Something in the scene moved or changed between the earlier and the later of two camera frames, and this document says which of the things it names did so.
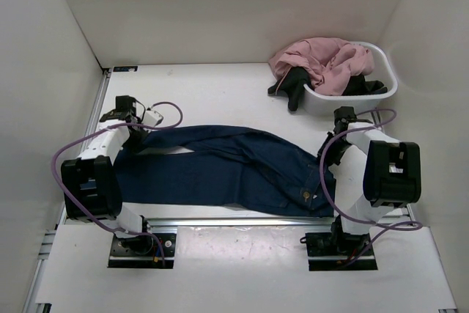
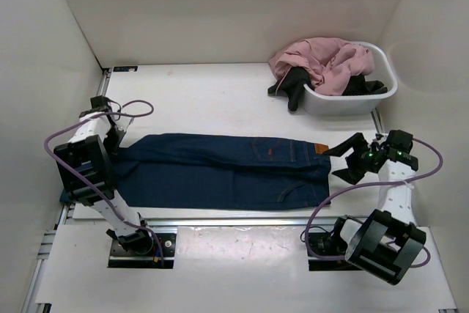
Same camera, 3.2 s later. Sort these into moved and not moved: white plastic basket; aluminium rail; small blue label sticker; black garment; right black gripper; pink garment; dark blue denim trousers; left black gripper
Moved: left black gripper; dark blue denim trousers; right black gripper
Not moved: pink garment; white plastic basket; small blue label sticker; black garment; aluminium rail
